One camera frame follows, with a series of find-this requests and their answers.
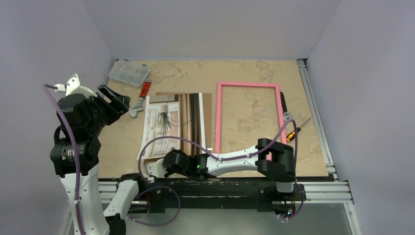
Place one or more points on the printed plant photo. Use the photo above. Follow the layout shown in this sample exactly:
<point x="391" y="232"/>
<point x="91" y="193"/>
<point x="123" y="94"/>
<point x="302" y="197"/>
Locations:
<point x="173" y="123"/>

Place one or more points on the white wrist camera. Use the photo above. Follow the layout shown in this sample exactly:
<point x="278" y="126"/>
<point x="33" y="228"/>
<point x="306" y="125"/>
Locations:
<point x="75" y="85"/>
<point x="155" y="170"/>

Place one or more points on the pink picture frame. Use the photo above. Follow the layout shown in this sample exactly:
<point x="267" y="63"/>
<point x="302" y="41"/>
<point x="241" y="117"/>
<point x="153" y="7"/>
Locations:
<point x="220" y="86"/>

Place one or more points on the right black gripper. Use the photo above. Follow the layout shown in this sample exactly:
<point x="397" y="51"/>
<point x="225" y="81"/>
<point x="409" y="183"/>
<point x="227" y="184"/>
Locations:
<point x="167" y="162"/>

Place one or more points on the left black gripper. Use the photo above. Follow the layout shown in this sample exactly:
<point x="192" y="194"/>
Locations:
<point x="119" y="104"/>

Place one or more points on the clear plastic screw box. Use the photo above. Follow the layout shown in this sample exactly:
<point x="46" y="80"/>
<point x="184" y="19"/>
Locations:
<point x="128" y="72"/>

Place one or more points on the aluminium frame rail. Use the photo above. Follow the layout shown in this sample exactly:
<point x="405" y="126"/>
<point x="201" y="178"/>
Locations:
<point x="251" y="113"/>

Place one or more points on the brown frame backing board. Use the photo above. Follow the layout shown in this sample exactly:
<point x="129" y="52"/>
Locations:
<point x="207" y="113"/>

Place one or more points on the black adjustable wrench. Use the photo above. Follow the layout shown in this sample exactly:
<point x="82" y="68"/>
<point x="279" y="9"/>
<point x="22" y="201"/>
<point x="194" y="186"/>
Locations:
<point x="286" y="114"/>

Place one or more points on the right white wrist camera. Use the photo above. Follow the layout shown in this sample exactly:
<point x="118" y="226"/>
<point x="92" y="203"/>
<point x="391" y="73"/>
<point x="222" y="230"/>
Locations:
<point x="155" y="170"/>

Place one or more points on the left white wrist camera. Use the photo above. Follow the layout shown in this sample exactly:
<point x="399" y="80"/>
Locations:
<point x="75" y="85"/>

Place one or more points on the yellow black screwdriver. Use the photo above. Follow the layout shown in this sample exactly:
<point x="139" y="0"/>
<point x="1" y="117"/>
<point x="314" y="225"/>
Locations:
<point x="292" y="135"/>

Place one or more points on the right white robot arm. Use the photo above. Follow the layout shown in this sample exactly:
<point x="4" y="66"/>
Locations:
<point x="275" y="160"/>

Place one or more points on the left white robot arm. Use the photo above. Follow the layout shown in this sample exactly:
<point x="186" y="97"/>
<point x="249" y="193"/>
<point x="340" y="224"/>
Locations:
<point x="75" y="158"/>

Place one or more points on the red handled adjustable wrench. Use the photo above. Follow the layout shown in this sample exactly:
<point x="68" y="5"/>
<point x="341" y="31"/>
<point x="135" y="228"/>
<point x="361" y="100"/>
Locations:
<point x="142" y="95"/>

